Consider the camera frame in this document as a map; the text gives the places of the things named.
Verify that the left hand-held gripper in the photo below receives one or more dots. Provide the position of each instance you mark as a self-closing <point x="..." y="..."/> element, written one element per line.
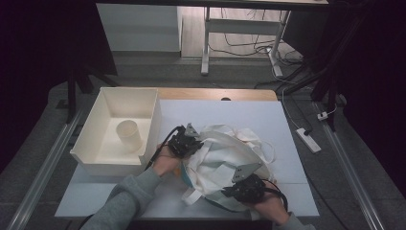
<point x="185" y="143"/>

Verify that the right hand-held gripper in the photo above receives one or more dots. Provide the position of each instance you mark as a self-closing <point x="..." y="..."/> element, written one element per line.
<point x="249" y="190"/>

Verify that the white patterned cloth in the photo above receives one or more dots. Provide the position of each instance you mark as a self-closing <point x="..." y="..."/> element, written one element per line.
<point x="220" y="156"/>

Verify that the white plastic bin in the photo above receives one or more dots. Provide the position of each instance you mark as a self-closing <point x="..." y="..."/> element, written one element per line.
<point x="108" y="151"/>

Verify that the person's left hand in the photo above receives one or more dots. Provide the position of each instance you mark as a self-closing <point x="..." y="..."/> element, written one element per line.
<point x="166" y="161"/>

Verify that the person's right hand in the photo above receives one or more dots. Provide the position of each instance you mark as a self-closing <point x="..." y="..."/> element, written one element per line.
<point x="271" y="207"/>

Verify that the white cup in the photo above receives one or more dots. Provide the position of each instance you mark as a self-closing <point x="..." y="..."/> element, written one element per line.
<point x="129" y="135"/>

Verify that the white power strip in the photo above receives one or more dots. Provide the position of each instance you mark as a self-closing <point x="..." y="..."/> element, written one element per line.
<point x="308" y="140"/>

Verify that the white plug adapter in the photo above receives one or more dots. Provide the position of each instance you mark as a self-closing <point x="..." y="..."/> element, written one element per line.
<point x="323" y="116"/>

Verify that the white cabinet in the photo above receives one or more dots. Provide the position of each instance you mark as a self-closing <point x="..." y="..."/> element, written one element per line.
<point x="140" y="28"/>

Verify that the black tripod stand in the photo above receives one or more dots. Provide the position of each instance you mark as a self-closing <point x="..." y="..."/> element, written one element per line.
<point x="72" y="92"/>
<point x="328" y="80"/>

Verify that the aluminium floor rail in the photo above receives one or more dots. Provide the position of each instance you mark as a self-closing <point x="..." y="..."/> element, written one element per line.
<point x="41" y="172"/>
<point x="348" y="169"/>

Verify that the white metal desk frame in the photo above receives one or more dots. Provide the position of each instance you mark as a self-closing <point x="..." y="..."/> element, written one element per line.
<point x="242" y="27"/>

